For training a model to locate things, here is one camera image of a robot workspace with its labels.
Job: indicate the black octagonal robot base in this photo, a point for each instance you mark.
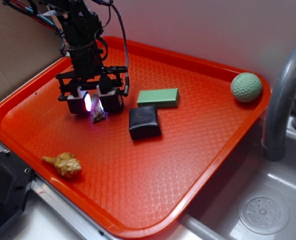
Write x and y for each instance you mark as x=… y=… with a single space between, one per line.
x=15 y=181

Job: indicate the black square pouch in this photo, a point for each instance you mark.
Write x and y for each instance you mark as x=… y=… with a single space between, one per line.
x=144 y=122

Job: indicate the tan spiral seashell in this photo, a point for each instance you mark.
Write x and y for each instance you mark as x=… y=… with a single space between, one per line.
x=65 y=164

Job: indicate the round sink drain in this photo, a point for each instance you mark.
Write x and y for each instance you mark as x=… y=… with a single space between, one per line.
x=263 y=213

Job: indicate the red plastic tray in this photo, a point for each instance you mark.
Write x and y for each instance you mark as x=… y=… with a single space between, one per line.
x=134 y=189

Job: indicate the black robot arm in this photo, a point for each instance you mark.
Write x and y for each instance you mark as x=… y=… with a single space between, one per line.
x=82 y=30

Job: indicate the grey toy sink basin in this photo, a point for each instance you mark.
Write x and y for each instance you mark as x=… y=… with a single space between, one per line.
x=213 y=214

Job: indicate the brown cardboard panel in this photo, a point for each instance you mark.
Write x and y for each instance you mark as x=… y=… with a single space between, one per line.
x=26 y=48

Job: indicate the green rectangular block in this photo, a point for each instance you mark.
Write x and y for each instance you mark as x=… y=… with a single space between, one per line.
x=161 y=98

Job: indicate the grey toy faucet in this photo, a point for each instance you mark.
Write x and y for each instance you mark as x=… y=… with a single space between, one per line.
x=281 y=104

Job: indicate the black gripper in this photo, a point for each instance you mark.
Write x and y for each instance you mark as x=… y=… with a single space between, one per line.
x=107 y=80

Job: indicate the green golf ball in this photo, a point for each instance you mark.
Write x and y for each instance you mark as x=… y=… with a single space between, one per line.
x=246 y=87

